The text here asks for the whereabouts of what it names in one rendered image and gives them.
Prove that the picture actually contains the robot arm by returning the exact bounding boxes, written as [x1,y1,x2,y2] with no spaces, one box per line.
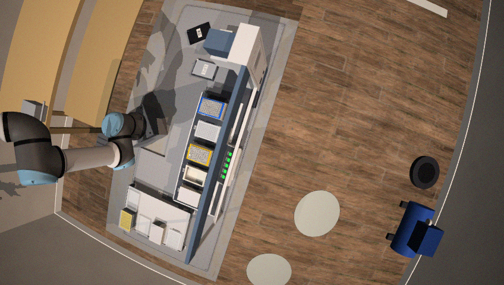
[0,112,147,186]

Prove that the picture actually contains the beige open rectangular reservoir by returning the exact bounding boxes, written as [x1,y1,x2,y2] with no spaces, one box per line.
[183,164,208,187]

